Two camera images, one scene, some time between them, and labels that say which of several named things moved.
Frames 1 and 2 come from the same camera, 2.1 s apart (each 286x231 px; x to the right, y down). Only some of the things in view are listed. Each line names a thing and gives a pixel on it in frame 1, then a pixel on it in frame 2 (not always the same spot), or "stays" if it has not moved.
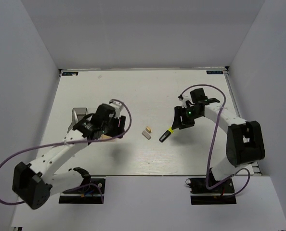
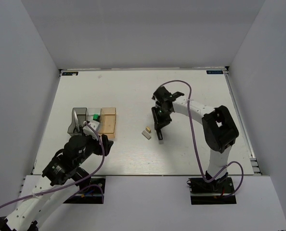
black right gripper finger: x=189 y=124 → x=164 y=121
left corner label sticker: x=70 y=73 stays
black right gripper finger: x=177 y=121 → x=154 y=112
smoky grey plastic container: x=78 y=113 stays
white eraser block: x=146 y=134 stays
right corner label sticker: x=214 y=72 stays
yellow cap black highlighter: x=169 y=131 → x=159 y=134
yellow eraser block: x=148 y=129 stays
